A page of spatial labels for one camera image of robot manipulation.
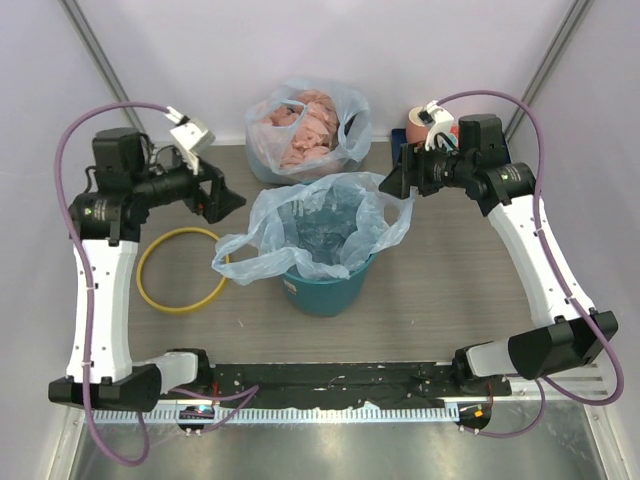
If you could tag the teal trash bin yellow rim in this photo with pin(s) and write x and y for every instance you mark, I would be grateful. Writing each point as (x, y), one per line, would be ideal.
(328, 297)

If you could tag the plastic bag with pink trash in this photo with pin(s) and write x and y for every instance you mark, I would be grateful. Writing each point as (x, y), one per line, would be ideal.
(307, 128)

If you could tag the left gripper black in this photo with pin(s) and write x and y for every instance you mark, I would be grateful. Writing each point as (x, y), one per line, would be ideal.
(221, 201)

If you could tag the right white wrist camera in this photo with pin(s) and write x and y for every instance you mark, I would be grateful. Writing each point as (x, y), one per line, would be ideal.
(437, 120)

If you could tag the white slotted cable duct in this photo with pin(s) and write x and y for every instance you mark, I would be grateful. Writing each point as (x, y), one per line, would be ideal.
(183, 413)

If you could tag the light blue plastic bag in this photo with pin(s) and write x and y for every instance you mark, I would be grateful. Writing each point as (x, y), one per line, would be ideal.
(324, 230)

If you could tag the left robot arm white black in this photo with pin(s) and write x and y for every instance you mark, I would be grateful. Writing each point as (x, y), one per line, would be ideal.
(108, 223)

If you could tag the red blue floral plate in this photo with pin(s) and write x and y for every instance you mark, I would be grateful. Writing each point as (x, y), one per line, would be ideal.
(454, 135)

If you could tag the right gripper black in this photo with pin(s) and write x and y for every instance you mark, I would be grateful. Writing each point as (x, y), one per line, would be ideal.
(415, 161)

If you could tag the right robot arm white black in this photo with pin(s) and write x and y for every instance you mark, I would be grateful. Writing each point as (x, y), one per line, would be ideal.
(568, 328)

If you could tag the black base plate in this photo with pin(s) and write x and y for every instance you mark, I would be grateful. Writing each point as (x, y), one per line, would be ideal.
(338, 386)

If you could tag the pink ceramic mug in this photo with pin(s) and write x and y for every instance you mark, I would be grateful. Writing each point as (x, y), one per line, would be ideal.
(416, 129)

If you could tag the dark blue tray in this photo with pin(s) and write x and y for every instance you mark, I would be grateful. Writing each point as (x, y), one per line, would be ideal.
(398, 138)

